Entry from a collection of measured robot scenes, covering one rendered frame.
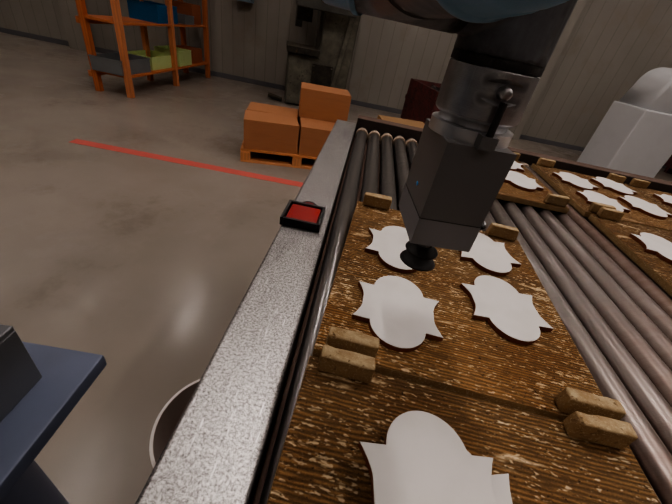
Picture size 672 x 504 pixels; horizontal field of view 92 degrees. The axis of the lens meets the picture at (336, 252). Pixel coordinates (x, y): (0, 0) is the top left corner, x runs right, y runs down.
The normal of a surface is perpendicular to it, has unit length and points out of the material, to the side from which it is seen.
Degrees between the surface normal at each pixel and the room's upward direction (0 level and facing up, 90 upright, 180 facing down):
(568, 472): 0
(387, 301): 0
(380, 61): 90
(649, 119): 90
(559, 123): 90
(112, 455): 0
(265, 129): 90
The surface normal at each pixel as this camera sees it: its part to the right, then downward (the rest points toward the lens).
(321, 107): 0.09, 0.59
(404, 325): 0.18, -0.80
